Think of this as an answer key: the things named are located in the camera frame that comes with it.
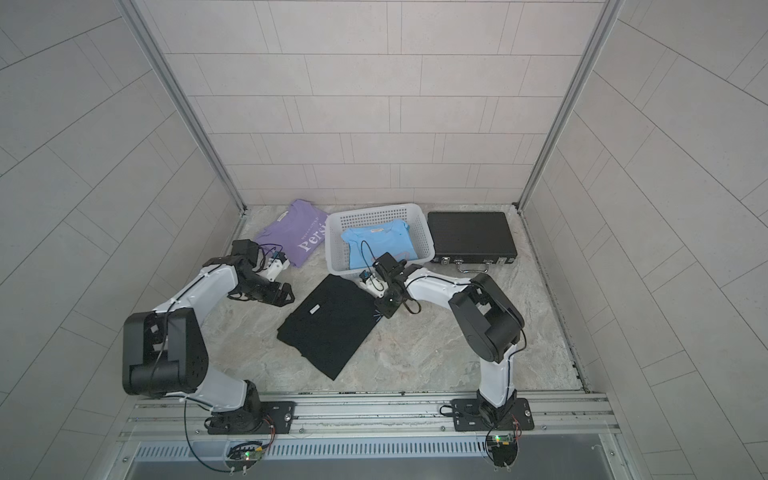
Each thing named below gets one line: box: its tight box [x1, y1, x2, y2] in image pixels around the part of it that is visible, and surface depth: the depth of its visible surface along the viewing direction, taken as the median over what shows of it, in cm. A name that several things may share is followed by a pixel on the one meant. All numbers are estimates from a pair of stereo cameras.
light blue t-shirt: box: [341, 220, 419, 269], surface depth 103 cm
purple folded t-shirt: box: [255, 199, 328, 268], surface depth 108 cm
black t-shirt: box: [277, 274, 383, 381], surface depth 88 cm
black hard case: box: [427, 211, 518, 265], surface depth 100 cm
